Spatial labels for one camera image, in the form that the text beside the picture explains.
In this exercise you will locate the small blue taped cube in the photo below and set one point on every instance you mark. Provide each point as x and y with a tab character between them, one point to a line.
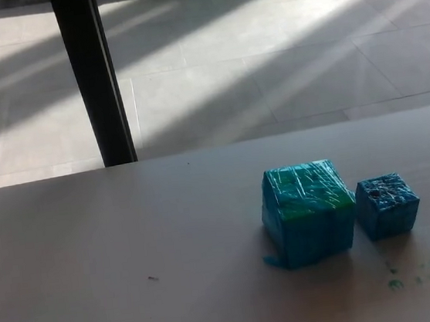
389	209

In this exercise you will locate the large blue taped cube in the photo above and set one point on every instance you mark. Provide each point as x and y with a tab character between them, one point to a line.
308	228

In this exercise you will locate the black vertical pillar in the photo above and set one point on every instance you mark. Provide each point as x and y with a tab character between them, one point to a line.
91	78

